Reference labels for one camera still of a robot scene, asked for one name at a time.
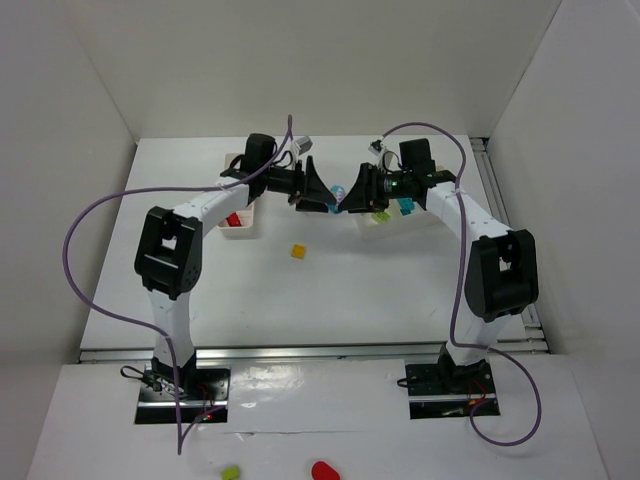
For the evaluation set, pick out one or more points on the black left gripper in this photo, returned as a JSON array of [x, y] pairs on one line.
[[300, 182]]

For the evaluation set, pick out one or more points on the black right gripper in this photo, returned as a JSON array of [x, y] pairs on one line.
[[373, 184]]

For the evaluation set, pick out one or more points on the teal lime yellow lego cluster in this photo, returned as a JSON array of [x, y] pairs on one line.
[[339, 193]]

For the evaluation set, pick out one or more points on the small lime lego brick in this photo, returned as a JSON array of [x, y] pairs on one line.
[[381, 217]]

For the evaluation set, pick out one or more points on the long teal lego brick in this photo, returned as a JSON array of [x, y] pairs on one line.
[[406, 204]]

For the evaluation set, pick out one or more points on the small yellow lego brick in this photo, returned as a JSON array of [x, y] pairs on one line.
[[298, 251]]

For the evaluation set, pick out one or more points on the red lego brick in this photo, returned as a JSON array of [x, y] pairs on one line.
[[233, 221]]

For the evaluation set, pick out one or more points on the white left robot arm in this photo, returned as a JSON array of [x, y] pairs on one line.
[[170, 251]]

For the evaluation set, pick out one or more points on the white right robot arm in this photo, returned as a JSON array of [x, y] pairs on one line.
[[497, 277]]

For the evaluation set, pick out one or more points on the white right sorting tray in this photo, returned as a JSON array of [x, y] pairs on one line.
[[371, 231]]

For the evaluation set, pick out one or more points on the white sorting tray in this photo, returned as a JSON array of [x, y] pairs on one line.
[[248, 228], [371, 231]]

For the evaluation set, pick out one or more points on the white left sorting tray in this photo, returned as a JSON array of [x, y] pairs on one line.
[[248, 228]]

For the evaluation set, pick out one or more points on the red piece on front ledge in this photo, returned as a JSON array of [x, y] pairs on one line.
[[321, 470]]

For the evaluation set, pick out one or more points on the lime lego on front ledge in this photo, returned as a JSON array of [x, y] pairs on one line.
[[230, 473]]

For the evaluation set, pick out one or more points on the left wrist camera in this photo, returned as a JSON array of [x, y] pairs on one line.
[[301, 145]]

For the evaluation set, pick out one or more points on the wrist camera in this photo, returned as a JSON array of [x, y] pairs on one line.
[[301, 145], [377, 148]]

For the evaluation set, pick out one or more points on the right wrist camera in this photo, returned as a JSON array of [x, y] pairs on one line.
[[377, 148]]

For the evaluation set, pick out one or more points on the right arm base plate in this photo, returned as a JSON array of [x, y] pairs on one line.
[[431, 396]]

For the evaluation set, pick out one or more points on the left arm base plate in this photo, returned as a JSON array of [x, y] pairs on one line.
[[207, 397]]

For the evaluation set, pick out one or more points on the aluminium front rail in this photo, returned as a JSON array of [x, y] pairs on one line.
[[277, 354]]

